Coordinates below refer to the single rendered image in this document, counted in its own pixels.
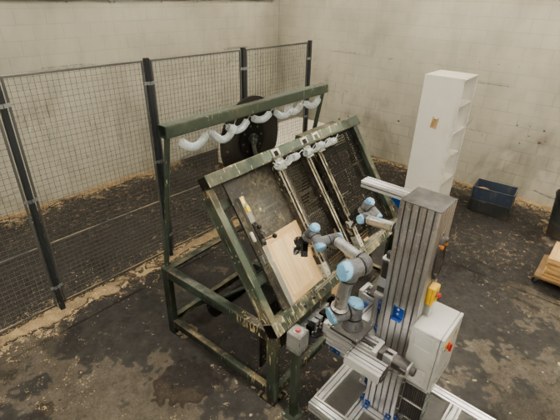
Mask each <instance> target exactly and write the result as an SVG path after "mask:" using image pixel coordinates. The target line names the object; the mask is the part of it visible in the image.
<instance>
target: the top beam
mask: <svg viewBox="0 0 560 420"><path fill-rule="evenodd" d="M359 123H360V121H359V119H358V115H355V116H353V117H350V118H347V119H345V120H342V121H341V122H337V123H334V124H333V125H330V126H328V127H325V128H322V129H320V130H317V131H316V132H318V134H319V136H320V137H323V136H325V135H327V134H329V133H332V132H335V131H337V130H339V129H341V128H343V130H342V131H345V130H347V129H349V128H352V127H354V126H356V125H358V124H359ZM342 131H341V132H342ZM312 133H315V132H312ZM312 133H309V134H308V135H305V136H303V137H307V140H308V142H311V141H313V137H312V135H311V134H312ZM337 133H340V132H337ZM337 133H335V134H337ZM335 134H333V135H335ZM333 135H331V136H333ZM303 137H300V138H303ZM299 146H302V144H301V143H300V140H299V138H297V139H295V140H292V141H290V142H286V143H284V144H282V145H280V146H277V147H274V148H278V149H279V151H280V153H281V154H282V153H285V152H287V151H290V150H292V149H294V148H297V147H299ZM274 148H272V149H269V150H267V151H265V152H261V153H259V154H257V155H255V156H252V157H249V158H247V159H244V160H242V161H240V162H236V163H234V164H232V165H230V166H227V167H224V168H222V169H219V170H217V171H215V172H211V173H209V174H207V175H205V176H203V177H200V178H199V179H198V180H197V181H198V183H199V185H200V187H201V189H202V191H203V192H205V191H207V190H208V189H210V188H214V187H216V186H218V185H220V184H223V183H225V182H227V181H230V180H232V179H234V178H237V177H239V176H242V175H243V174H245V173H249V172H251V171H252V170H255V169H257V168H260V167H262V166H264V165H266V164H269V163H271V162H274V161H275V160H272V158H273V155H272V154H271V152H270V150H273V149H274Z"/></svg>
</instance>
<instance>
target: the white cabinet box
mask: <svg viewBox="0 0 560 420"><path fill-rule="evenodd" d="M478 75H479V74H473V73H467V72H455V71H448V70H442V69H441V70H438V71H435V72H430V73H427V74H425V78H424V83H423V87H422V96H421V101H420V105H419V110H418V115H417V123H416V127H415V133H414V137H413V141H412V150H411V155H410V159H409V164H408V169H407V177H406V182H405V187H404V188H407V189H410V190H414V189H416V188H417V187H420V188H426V189H428V190H431V191H434V192H436V193H441V194H444V195H447V196H449V194H450V191H451V187H452V184H453V178H454V174H455V171H456V167H457V164H458V157H459V153H460V150H461V146H462V143H463V137H464V133H465V130H466V126H467V123H468V116H469V113H470V109H471V106H472V102H473V96H474V93H475V89H476V86H477V82H478Z"/></svg>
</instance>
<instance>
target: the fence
mask: <svg viewBox="0 0 560 420"><path fill-rule="evenodd" d="M240 198H243V199H244V201H245V203H244V204H243V203H242V201H241V199H240ZM236 200H237V203H238V205H239V207H240V208H241V210H242V213H243V216H244V217H245V219H246V221H247V224H248V226H249V227H250V229H251V231H252V232H253V234H254V236H255V238H256V239H257V245H258V246H259V248H260V250H261V253H262V254H265V256H266V258H267V260H268V262H267V265H268V267H269V270H270V272H271V274H272V276H273V278H274V280H275V282H276V284H277V287H278V289H279V291H280V293H281V294H282V297H283V299H284V301H285V303H286V304H287V307H288V308H290V307H292V306H293V305H294V304H295V303H294V301H293V299H292V297H291V295H290V293H289V291H288V288H287V286H286V284H285V282H284V281H283V278H282V276H281V274H280V272H279V270H278V267H277V265H276V263H275V262H274V260H273V256H272V254H271V253H270V251H269V249H268V246H267V244H266V245H265V246H262V244H261V243H260V241H259V239H258V236H257V234H256V233H255V231H254V228H253V225H252V223H254V222H256V221H255V219H254V217H253V215H252V213H251V211H250V212H247V211H246V209H245V206H247V205H248V204H247V202H246V200H245V198H244V196H241V197H239V198H237V199H236Z"/></svg>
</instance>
